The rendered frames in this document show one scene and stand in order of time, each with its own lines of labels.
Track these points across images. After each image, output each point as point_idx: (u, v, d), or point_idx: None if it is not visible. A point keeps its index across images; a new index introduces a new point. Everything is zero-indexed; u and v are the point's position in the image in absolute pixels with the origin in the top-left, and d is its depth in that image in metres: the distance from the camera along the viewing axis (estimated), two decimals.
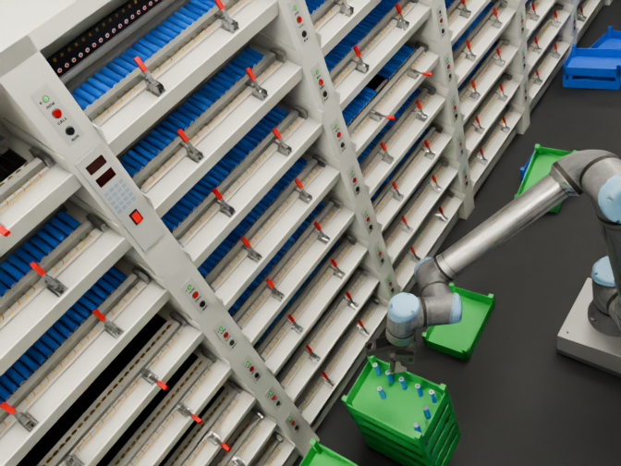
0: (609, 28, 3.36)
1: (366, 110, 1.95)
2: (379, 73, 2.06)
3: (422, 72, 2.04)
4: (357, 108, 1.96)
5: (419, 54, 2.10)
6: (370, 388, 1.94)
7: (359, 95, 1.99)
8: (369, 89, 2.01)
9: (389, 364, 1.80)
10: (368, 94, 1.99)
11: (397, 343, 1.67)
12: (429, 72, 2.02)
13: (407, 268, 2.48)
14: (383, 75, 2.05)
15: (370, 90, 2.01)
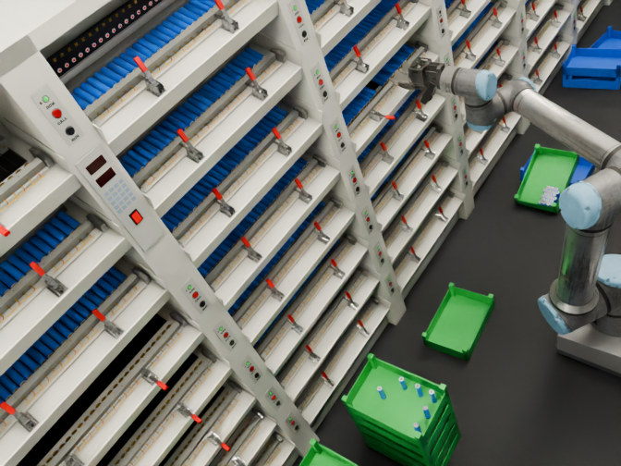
0: (609, 28, 3.36)
1: (366, 110, 1.95)
2: (379, 73, 2.06)
3: None
4: (357, 108, 1.96)
5: (419, 54, 2.10)
6: (370, 388, 1.94)
7: (359, 95, 1.99)
8: (369, 89, 2.01)
9: None
10: (368, 94, 1.99)
11: None
12: None
13: (407, 268, 2.48)
14: (383, 75, 2.05)
15: (370, 90, 2.01)
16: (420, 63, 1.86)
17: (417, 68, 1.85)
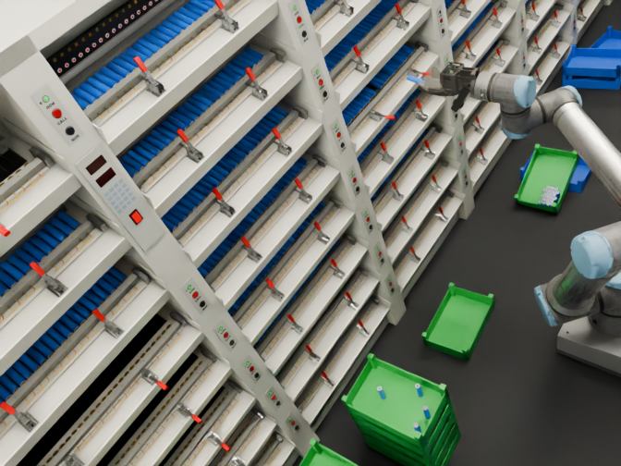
0: (609, 28, 3.36)
1: (366, 110, 1.95)
2: (379, 73, 2.06)
3: (422, 72, 2.04)
4: (357, 108, 1.96)
5: (419, 54, 2.10)
6: (370, 388, 1.94)
7: (359, 95, 1.99)
8: (369, 89, 2.01)
9: None
10: (368, 94, 1.99)
11: None
12: (429, 72, 2.02)
13: (407, 268, 2.48)
14: (383, 75, 2.05)
15: (370, 90, 2.01)
16: (452, 67, 1.75)
17: (449, 74, 1.74)
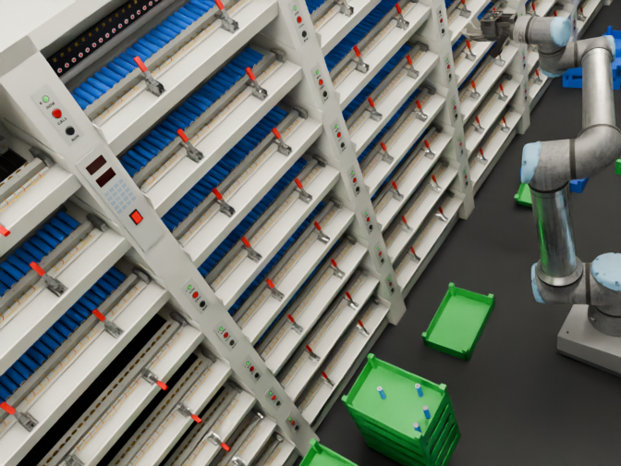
0: (609, 28, 3.36)
1: (361, 107, 1.95)
2: None
3: (410, 64, 2.04)
4: (353, 106, 1.96)
5: (414, 52, 2.11)
6: (370, 388, 1.94)
7: None
8: (365, 87, 2.01)
9: None
10: (364, 92, 2.00)
11: None
12: (407, 57, 2.03)
13: (407, 268, 2.48)
14: (379, 73, 2.06)
15: (366, 88, 2.01)
16: (492, 15, 1.93)
17: (490, 20, 1.91)
